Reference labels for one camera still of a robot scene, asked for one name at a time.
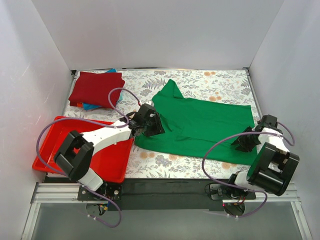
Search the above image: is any folded dark red t shirt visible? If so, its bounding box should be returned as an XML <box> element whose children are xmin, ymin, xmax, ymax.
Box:
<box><xmin>68</xmin><ymin>72</ymin><xmax>125</xmax><ymax>108</ymax></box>

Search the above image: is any floral table cloth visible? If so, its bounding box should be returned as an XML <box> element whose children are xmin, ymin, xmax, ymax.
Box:
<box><xmin>62</xmin><ymin>69</ymin><xmax>260</xmax><ymax>179</ymax></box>

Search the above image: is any red plastic tray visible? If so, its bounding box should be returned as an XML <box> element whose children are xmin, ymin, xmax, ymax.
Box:
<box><xmin>32</xmin><ymin>116</ymin><xmax>133</xmax><ymax>183</ymax></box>

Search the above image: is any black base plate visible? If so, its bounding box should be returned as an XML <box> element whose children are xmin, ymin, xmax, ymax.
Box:
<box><xmin>77</xmin><ymin>177</ymin><xmax>257</xmax><ymax>211</ymax></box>

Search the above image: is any green t shirt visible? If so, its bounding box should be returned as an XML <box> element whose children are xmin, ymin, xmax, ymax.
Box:
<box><xmin>134</xmin><ymin>79</ymin><xmax>254</xmax><ymax>158</ymax></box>

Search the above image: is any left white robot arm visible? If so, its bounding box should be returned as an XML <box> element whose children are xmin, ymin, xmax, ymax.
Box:
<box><xmin>54</xmin><ymin>103</ymin><xmax>165</xmax><ymax>200</ymax></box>

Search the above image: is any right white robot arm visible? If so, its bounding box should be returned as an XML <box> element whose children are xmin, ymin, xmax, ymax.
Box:
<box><xmin>209</xmin><ymin>114</ymin><xmax>300</xmax><ymax>201</ymax></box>

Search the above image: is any folded blue t shirt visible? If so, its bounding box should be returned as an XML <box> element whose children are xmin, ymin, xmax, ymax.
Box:
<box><xmin>80</xmin><ymin>68</ymin><xmax>125</xmax><ymax>111</ymax></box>

